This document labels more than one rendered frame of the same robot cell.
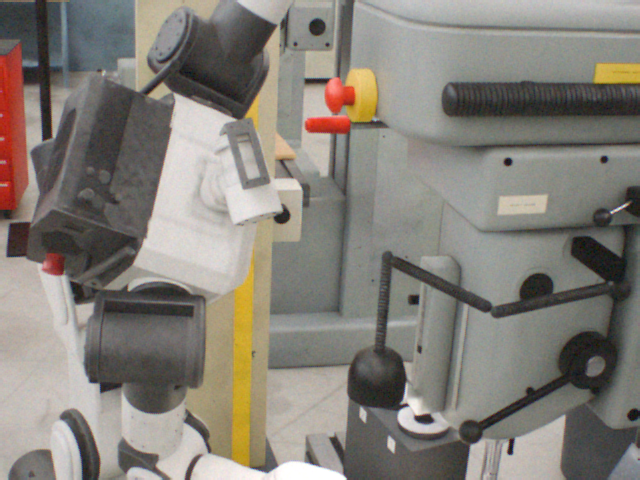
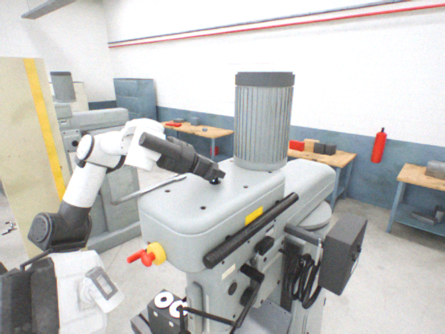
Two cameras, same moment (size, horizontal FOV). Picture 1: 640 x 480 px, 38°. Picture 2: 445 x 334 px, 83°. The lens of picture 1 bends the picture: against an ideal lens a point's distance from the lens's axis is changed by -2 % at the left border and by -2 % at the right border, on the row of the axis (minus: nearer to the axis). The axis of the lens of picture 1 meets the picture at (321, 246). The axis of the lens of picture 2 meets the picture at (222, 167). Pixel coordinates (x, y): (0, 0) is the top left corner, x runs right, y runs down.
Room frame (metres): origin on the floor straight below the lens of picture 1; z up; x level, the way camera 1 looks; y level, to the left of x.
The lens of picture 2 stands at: (0.49, 0.10, 2.21)
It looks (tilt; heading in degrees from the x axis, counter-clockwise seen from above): 21 degrees down; 328
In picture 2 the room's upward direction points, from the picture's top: straight up
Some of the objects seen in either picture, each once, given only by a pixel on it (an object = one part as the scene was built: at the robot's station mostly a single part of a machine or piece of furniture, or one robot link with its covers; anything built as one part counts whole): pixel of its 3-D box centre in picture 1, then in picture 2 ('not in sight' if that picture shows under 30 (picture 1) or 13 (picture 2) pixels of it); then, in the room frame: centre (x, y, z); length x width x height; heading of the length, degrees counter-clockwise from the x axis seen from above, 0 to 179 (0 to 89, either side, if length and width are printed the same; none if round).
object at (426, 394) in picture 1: (432, 336); (194, 310); (1.07, -0.15, 1.45); 0.04 x 0.04 x 0.21; 17
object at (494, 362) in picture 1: (515, 312); (217, 285); (1.11, -0.26, 1.47); 0.21 x 0.19 x 0.32; 17
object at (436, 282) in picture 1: (443, 285); (210, 316); (0.93, -0.14, 1.58); 0.17 x 0.01 x 0.01; 39
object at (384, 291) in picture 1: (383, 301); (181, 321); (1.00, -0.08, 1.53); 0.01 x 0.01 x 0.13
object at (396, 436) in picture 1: (403, 453); (172, 318); (1.39, -0.17, 1.05); 0.22 x 0.12 x 0.20; 27
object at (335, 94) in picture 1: (340, 95); (148, 258); (1.03, -0.01, 1.76); 0.04 x 0.03 x 0.04; 17
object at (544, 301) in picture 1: (554, 299); (249, 302); (0.91, -0.25, 1.58); 0.17 x 0.01 x 0.01; 120
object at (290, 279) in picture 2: not in sight; (298, 275); (0.99, -0.57, 1.45); 0.18 x 0.16 x 0.21; 107
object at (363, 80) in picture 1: (360, 95); (156, 253); (1.04, -0.03, 1.76); 0.06 x 0.02 x 0.06; 17
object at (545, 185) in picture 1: (564, 158); (224, 232); (1.12, -0.30, 1.68); 0.34 x 0.24 x 0.10; 107
